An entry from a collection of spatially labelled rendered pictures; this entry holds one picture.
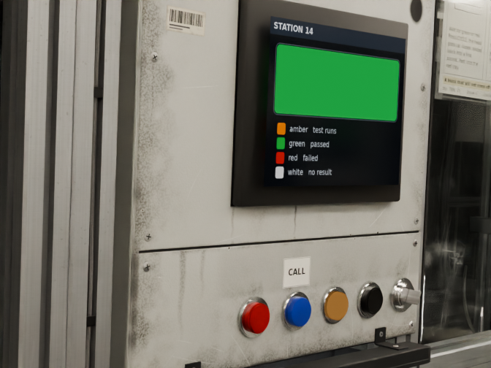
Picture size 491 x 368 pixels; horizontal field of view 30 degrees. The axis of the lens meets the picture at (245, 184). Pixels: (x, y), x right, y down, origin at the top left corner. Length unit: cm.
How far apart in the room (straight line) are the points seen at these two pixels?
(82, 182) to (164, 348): 17
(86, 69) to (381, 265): 44
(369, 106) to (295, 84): 12
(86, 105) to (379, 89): 35
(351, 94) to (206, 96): 18
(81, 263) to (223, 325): 17
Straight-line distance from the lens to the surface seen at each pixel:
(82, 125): 77
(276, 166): 88
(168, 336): 84
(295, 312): 94
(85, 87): 78
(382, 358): 101
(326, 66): 93
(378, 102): 99
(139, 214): 80
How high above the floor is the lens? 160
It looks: 3 degrees down
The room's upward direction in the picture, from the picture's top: 2 degrees clockwise
